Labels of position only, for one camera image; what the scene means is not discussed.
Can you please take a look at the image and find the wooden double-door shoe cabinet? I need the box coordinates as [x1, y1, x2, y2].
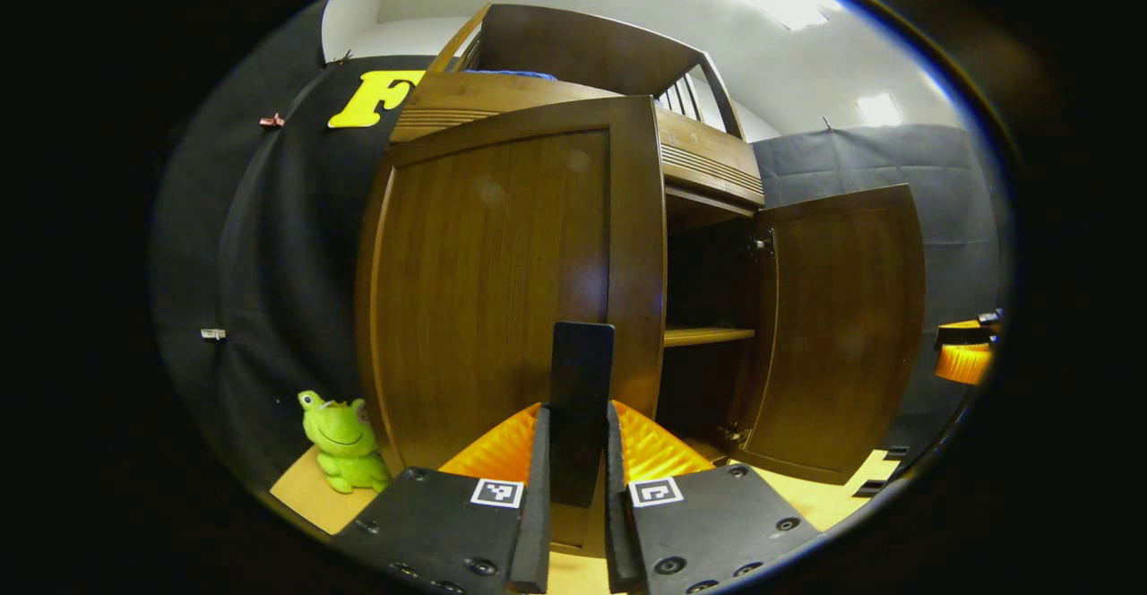
[390, 4, 767, 479]

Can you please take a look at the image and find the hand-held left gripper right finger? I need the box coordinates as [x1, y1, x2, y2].
[605, 401, 821, 595]

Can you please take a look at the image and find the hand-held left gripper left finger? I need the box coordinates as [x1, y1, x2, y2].
[330, 402, 552, 595]

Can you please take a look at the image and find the wooden inner shelf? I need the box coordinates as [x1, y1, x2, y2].
[663, 327, 756, 349]

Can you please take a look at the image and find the wooden shoe cabinet door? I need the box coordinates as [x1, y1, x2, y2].
[728, 185, 926, 487]
[356, 96, 668, 556]

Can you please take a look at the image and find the green frog plush toy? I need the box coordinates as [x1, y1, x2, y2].
[298, 389, 392, 495]

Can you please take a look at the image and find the black door handle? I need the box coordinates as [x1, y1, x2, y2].
[548, 322, 617, 508]

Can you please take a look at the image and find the small ceiling light panel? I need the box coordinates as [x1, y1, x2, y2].
[858, 93, 903, 127]

